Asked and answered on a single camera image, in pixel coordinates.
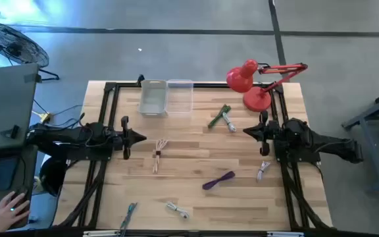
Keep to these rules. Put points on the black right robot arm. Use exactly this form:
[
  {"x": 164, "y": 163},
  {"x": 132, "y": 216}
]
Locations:
[{"x": 321, "y": 143}]

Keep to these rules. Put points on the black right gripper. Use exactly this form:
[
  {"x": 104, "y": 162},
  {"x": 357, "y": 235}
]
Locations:
[{"x": 268, "y": 135}]

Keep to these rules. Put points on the red desk lamp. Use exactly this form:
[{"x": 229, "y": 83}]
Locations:
[{"x": 257, "y": 98}]

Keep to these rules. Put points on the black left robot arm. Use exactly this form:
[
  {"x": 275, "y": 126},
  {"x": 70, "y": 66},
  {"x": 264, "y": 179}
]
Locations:
[{"x": 77, "y": 136}]

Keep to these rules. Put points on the grey desk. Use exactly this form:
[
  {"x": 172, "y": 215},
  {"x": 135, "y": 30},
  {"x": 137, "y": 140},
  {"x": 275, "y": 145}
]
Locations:
[{"x": 3, "y": 105}]

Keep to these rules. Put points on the black floor fan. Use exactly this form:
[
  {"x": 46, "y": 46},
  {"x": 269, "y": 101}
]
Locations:
[{"x": 15, "y": 46}]

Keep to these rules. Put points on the black round stool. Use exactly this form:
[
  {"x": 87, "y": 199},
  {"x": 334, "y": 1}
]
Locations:
[{"x": 53, "y": 176}]

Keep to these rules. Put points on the clear plastic bin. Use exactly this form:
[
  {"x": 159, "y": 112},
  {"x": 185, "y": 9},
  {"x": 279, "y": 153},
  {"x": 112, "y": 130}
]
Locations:
[{"x": 180, "y": 97}]

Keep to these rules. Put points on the black aluminium table frame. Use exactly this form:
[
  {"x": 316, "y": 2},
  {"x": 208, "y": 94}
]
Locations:
[{"x": 109, "y": 105}]

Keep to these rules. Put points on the light grey plastic bin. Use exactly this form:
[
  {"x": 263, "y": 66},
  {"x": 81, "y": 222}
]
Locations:
[{"x": 153, "y": 98}]

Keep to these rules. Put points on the blue-grey metal table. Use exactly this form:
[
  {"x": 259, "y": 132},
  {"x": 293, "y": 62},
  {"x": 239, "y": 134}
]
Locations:
[{"x": 373, "y": 138}]

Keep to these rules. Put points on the yellow plug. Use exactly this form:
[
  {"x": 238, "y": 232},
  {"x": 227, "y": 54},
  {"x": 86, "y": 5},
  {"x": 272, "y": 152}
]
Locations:
[{"x": 44, "y": 117}]

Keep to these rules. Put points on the person's hand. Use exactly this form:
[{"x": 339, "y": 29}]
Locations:
[{"x": 7, "y": 212}]

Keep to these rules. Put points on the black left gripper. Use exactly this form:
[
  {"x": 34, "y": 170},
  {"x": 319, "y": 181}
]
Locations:
[{"x": 126, "y": 138}]

